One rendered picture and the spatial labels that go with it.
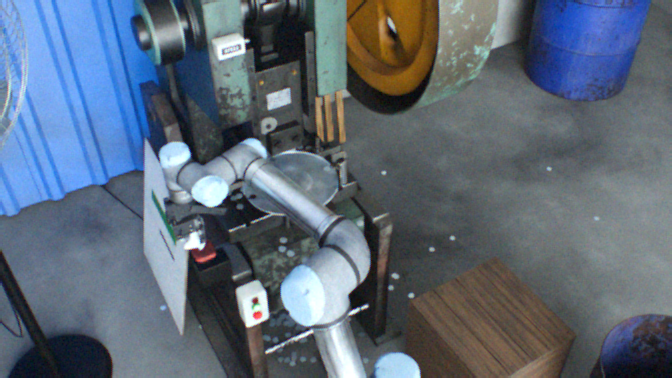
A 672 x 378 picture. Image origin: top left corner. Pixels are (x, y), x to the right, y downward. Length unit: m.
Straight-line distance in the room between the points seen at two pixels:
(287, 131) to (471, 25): 0.61
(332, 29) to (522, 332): 1.14
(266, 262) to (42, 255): 1.36
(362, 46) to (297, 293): 1.00
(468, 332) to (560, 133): 1.69
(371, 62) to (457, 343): 0.93
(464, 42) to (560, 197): 1.69
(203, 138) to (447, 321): 0.99
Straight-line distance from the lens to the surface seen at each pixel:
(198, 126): 2.22
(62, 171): 3.37
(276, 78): 1.92
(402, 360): 1.82
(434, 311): 2.33
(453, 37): 1.73
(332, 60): 1.92
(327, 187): 2.08
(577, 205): 3.32
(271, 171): 1.67
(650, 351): 2.47
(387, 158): 3.41
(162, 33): 1.72
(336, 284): 1.48
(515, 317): 2.36
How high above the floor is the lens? 2.18
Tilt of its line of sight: 42 degrees down
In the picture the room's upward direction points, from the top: 1 degrees counter-clockwise
